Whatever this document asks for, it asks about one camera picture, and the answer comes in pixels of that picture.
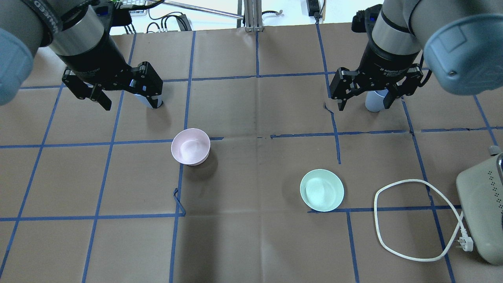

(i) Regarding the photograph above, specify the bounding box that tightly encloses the pink bowl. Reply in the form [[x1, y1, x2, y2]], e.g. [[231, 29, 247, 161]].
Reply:
[[171, 128, 211, 165]]

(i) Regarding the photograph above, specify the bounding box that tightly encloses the green bowl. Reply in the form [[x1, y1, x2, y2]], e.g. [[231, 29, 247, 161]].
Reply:
[[299, 169, 345, 213]]

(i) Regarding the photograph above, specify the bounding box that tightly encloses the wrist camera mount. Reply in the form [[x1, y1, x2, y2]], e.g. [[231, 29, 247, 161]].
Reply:
[[351, 4, 382, 33], [92, 2, 132, 31]]

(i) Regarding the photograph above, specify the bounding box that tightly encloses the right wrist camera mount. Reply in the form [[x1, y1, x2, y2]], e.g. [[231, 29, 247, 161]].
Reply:
[[351, 4, 382, 33]]

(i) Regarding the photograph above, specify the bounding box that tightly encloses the cream toaster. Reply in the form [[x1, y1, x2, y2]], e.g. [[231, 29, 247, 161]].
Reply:
[[456, 145, 503, 265]]

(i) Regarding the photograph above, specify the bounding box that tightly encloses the white toaster cable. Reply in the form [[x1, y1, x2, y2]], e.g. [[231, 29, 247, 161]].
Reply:
[[374, 179, 474, 262]]

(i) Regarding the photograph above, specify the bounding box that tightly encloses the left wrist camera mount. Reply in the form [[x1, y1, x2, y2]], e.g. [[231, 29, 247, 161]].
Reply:
[[92, 2, 132, 31]]

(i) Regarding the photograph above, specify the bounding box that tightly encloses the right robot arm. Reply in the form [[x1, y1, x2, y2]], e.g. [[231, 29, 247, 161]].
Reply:
[[329, 0, 503, 111]]

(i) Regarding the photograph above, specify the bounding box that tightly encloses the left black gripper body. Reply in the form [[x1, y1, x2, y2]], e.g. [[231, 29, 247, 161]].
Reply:
[[58, 37, 131, 91]]

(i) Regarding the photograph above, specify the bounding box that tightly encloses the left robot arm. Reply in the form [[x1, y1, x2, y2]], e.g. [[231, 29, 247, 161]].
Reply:
[[0, 0, 163, 110]]

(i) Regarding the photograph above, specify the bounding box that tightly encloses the aluminium frame post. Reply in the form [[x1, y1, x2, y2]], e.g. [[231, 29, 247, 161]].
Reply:
[[239, 0, 264, 32]]

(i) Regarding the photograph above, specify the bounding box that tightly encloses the blue cup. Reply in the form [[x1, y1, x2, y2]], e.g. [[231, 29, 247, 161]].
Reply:
[[365, 89, 388, 112], [135, 94, 163, 109]]

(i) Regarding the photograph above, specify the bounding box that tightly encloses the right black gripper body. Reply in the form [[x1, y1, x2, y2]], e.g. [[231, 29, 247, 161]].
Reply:
[[356, 41, 419, 92]]

